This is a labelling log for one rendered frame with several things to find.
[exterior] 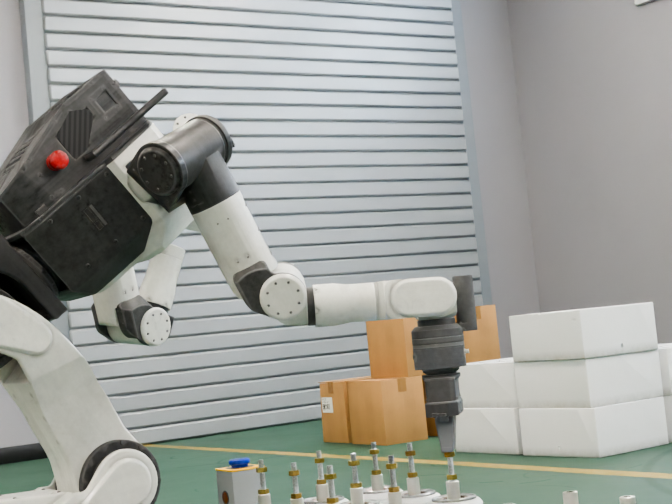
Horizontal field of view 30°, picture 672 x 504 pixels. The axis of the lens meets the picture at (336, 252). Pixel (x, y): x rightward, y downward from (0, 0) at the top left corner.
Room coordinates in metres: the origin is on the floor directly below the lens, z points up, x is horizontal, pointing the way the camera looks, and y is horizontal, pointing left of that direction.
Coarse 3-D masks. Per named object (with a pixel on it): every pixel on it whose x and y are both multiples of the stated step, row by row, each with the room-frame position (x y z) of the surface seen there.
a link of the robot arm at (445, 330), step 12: (456, 276) 2.13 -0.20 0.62; (468, 276) 2.13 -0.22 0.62; (456, 288) 2.13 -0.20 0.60; (468, 288) 2.12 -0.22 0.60; (468, 300) 2.12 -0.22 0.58; (456, 312) 2.11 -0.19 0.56; (468, 312) 2.12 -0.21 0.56; (420, 324) 2.12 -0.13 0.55; (432, 324) 2.11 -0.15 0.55; (444, 324) 2.10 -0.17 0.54; (456, 324) 2.11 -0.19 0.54; (468, 324) 2.12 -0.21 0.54; (420, 336) 2.11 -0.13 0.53; (432, 336) 2.09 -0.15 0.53; (444, 336) 2.09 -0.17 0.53; (456, 336) 2.10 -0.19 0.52
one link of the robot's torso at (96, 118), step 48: (96, 96) 2.10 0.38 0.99; (48, 144) 2.05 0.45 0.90; (96, 144) 2.10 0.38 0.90; (144, 144) 2.11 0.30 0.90; (0, 192) 2.04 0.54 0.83; (48, 192) 2.05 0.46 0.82; (96, 192) 2.07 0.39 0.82; (144, 192) 2.09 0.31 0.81; (48, 240) 2.05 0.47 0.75; (96, 240) 2.07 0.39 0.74; (144, 240) 2.12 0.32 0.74; (96, 288) 2.11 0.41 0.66
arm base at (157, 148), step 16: (224, 128) 2.06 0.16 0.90; (160, 144) 1.96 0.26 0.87; (144, 160) 1.99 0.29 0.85; (160, 160) 1.97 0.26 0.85; (176, 160) 1.96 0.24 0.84; (224, 160) 2.08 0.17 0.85; (144, 176) 2.00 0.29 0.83; (160, 176) 1.98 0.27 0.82; (176, 176) 1.97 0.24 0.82; (160, 192) 2.00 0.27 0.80; (176, 192) 1.99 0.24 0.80
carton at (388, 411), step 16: (352, 384) 6.02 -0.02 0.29; (368, 384) 5.90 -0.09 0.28; (384, 384) 5.82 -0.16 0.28; (400, 384) 5.87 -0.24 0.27; (416, 384) 5.92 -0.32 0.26; (352, 400) 6.03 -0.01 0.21; (368, 400) 5.91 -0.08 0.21; (384, 400) 5.82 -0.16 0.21; (400, 400) 5.86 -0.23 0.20; (416, 400) 5.91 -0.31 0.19; (352, 416) 6.04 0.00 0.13; (368, 416) 5.92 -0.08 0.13; (384, 416) 5.81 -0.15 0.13; (400, 416) 5.86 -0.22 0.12; (416, 416) 5.91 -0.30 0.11; (352, 432) 6.05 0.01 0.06; (368, 432) 5.93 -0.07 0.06; (384, 432) 5.82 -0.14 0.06; (400, 432) 5.85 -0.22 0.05; (416, 432) 5.90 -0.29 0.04
